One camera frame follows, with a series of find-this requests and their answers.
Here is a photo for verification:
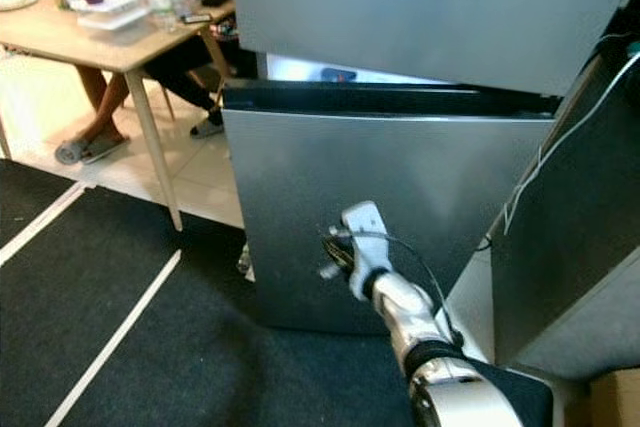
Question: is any black carpet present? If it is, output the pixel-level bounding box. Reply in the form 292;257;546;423
0;157;491;427

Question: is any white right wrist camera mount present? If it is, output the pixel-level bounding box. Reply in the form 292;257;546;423
340;200;393;298

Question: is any silver fridge main door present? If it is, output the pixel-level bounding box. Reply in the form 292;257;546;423
222;79;561;338

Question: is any brown cardboard box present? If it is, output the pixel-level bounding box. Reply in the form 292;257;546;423
588;367;640;427

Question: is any small clear water bottle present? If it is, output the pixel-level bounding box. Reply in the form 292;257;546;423
150;0;176;33

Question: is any plastic bottle green cap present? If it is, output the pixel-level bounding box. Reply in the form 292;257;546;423
236;242;256;281

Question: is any blue lidded container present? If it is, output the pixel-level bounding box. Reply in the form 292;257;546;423
320;67;357;83

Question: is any white tape strip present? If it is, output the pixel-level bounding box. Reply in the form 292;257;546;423
0;182;86;266
45;249;183;427

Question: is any silver fridge freezer door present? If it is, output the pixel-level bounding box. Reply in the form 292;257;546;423
228;0;640;98

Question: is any white power cable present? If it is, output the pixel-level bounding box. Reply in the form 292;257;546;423
500;32;640;238

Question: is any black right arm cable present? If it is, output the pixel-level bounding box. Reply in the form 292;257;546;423
345;230;461;338

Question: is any light wooden table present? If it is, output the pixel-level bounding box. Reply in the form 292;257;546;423
0;0;236;233

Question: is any person in pink shirt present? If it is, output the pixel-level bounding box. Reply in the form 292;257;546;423
142;0;231;140

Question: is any person in blue shirt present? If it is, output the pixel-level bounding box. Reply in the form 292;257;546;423
55;65;131;166

